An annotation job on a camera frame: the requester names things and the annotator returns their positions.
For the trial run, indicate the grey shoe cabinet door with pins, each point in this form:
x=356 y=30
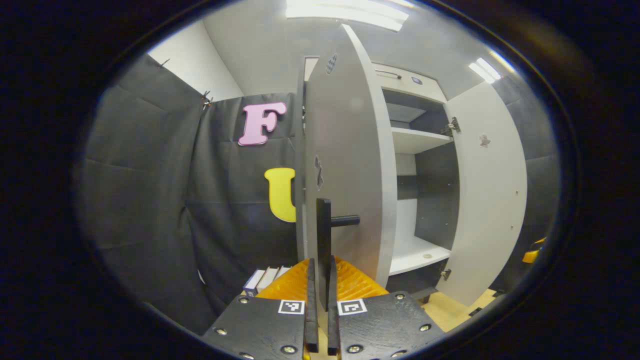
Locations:
x=490 y=200
x=345 y=150

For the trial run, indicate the white book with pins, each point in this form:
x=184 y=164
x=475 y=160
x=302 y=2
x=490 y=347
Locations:
x=267 y=277
x=282 y=271

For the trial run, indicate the black backdrop cloth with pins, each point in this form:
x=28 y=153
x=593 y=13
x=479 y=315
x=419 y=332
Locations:
x=150 y=200

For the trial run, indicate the rectangular ceiling lamp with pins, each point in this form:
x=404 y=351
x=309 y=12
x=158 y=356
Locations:
x=345 y=12

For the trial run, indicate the small ceiling lamp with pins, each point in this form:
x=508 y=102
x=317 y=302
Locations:
x=484 y=70

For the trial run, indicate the grey double-door shoe cabinet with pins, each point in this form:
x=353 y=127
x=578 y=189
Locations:
x=420 y=141

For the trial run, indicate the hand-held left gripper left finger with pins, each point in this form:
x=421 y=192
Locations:
x=265 y=325

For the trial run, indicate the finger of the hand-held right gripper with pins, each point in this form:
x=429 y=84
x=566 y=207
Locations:
x=531 y=256

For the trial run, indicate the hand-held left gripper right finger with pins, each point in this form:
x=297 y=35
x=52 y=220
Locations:
x=385 y=325

